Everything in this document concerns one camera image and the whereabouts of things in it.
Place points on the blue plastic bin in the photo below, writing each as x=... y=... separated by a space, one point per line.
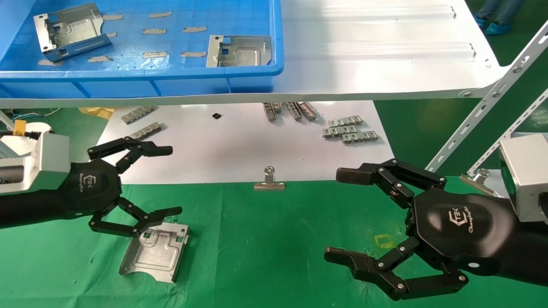
x=128 y=81

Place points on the person leg in jeans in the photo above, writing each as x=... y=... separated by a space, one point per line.
x=492 y=7
x=516 y=10

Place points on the white round stand base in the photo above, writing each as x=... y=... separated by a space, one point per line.
x=43 y=127

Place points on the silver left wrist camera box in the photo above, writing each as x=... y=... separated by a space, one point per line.
x=47 y=162

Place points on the white metal shelf board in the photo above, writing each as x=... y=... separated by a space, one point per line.
x=364 y=64

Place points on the grey metal link strip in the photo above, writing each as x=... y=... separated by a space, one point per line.
x=340 y=131
x=346 y=121
x=138 y=115
x=360 y=137
x=145 y=131

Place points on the silver binder clip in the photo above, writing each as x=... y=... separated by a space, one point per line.
x=269 y=185
x=481 y=175

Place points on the short grey metal rail piece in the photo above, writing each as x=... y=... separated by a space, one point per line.
x=278 y=107

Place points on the white floor sheet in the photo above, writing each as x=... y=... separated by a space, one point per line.
x=239 y=149

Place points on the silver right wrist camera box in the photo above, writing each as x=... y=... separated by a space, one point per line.
x=526 y=175

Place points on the flat sheet metal bracket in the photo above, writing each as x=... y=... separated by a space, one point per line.
x=242 y=53

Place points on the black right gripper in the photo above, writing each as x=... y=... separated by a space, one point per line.
x=462 y=231

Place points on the blue shoe cover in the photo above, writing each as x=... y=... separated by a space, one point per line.
x=500 y=28
x=480 y=21

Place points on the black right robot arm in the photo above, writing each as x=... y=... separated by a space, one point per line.
x=531 y=252

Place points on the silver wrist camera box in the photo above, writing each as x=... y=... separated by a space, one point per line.
x=47 y=162
x=526 y=175

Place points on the perforated white angle strut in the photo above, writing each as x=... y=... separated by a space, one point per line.
x=488 y=100
x=509 y=130

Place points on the curved sheet metal bracket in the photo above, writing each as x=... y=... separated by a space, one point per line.
x=156 y=254

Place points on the folded sheet metal bracket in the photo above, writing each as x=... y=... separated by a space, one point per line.
x=72 y=28

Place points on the green table cloth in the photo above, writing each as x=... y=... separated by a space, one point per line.
x=265 y=248

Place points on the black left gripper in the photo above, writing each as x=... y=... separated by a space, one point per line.
x=92 y=188

